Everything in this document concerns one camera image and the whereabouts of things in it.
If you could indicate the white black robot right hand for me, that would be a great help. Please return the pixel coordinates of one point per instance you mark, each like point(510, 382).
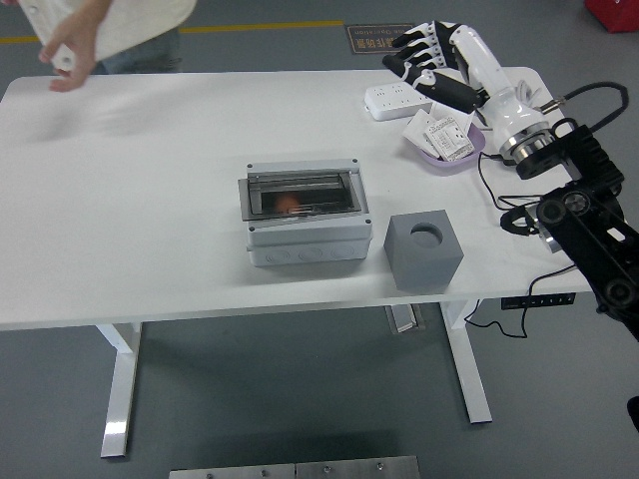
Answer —
point(486, 75)

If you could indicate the person's right hand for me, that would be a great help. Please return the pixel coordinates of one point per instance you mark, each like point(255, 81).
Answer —
point(77, 55)

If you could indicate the transparent hinged box lid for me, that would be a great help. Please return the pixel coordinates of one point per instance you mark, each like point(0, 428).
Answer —
point(319, 199)

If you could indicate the orange cylindrical battery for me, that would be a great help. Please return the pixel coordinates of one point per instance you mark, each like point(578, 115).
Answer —
point(285, 202)

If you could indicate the grey plastic junction box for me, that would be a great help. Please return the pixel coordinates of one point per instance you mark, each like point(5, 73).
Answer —
point(309, 244)

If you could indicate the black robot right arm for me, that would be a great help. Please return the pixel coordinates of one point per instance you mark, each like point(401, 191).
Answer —
point(589, 239)

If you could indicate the person's right forearm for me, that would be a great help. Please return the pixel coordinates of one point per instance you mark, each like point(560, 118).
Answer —
point(90, 12)

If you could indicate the purple plastic tray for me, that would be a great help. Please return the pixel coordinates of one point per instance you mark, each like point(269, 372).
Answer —
point(476, 142)

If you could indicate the person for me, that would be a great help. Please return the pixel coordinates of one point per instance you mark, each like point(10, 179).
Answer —
point(140, 25)

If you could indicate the packaged socket with printed label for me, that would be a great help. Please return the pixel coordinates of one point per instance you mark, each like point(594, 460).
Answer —
point(449, 140)

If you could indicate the white power strip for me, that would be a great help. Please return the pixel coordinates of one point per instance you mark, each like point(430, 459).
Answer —
point(389, 102)

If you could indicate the brown floor sign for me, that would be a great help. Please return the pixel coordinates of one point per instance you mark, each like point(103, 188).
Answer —
point(369, 40)

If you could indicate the red object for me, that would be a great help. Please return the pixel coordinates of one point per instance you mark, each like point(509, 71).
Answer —
point(614, 15)

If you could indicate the grey block with round hole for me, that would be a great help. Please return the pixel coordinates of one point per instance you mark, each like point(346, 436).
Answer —
point(424, 269)

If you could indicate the black table control panel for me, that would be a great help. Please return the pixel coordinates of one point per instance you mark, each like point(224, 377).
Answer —
point(539, 301)

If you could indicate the white table leg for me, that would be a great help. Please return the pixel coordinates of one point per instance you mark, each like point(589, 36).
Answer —
point(471, 379)
point(120, 379)

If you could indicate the grey metal plate with screws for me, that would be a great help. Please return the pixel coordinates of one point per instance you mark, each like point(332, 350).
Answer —
point(229, 473)
point(357, 469)

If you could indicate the white square wall socket panel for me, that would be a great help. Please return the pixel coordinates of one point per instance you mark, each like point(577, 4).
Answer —
point(438, 112)

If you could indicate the grey metal bracket under table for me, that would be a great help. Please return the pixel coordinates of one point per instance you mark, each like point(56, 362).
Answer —
point(404, 319)

